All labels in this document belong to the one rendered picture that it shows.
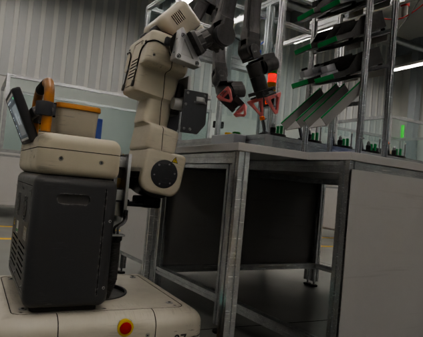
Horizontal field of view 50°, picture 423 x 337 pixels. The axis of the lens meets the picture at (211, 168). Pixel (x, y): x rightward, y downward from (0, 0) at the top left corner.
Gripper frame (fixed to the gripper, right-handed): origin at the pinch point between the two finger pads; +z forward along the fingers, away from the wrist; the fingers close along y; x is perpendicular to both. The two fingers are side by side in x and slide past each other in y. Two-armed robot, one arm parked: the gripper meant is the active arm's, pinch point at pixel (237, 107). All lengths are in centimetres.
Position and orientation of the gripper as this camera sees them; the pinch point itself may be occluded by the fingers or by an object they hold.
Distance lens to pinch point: 191.5
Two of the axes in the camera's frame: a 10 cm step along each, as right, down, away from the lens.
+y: 6.2, 5.3, 5.8
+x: -7.1, 6.9, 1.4
